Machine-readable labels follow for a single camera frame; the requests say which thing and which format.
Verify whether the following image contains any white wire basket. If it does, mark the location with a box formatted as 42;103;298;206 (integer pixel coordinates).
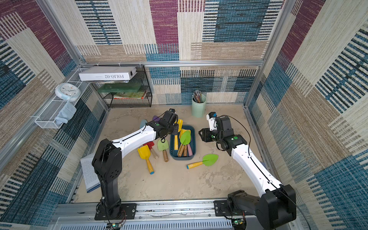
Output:
34;80;89;129

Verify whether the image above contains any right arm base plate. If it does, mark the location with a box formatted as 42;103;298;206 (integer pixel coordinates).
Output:
213;200;255;218

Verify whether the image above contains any open white book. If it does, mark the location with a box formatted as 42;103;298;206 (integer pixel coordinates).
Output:
80;154;101;193

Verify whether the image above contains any colourful book on shelf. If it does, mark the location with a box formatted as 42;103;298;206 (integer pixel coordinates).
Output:
113;91;146;99

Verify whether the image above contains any white round clock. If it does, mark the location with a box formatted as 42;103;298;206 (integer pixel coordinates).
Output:
55;83;81;102

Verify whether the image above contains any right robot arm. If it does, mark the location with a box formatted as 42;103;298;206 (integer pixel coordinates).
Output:
198;112;297;230

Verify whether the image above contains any dark teal storage box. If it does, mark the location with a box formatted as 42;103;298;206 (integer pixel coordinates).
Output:
169;124;196;161

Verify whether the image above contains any green trowel yellow handle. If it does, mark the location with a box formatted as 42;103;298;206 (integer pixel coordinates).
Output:
186;154;219;169

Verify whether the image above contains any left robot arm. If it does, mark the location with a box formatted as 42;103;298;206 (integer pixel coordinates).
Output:
92;109;178;220

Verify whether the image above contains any green trowel wooden handle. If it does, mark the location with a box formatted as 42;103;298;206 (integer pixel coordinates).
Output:
177;130;191;157
157;139;169;162

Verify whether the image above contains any light blue cloth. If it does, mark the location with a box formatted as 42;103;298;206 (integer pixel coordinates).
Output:
55;102;77;126

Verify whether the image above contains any colored pencils bundle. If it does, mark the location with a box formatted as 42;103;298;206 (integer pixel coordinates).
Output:
192;90;203;104

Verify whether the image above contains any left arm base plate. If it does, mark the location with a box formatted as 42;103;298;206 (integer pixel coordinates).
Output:
94;202;137;220

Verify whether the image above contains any light blue trowel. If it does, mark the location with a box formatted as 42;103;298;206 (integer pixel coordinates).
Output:
140;119;148;128

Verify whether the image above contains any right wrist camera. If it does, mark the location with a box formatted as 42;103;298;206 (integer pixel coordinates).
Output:
206;112;217;131

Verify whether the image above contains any mint green pencil cup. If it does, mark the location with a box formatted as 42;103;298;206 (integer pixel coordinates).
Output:
191;94;207;118

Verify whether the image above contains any black wire shelf rack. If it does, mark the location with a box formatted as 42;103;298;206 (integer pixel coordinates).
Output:
92;65;153;109

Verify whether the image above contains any green book on shelf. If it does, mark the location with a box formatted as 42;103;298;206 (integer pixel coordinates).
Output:
97;83;141;93

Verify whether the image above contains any red shovel wooden handle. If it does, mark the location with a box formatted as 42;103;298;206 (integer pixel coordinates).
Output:
143;141;159;159

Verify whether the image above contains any white folio box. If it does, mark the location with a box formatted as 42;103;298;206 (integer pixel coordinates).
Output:
79;66;137;81

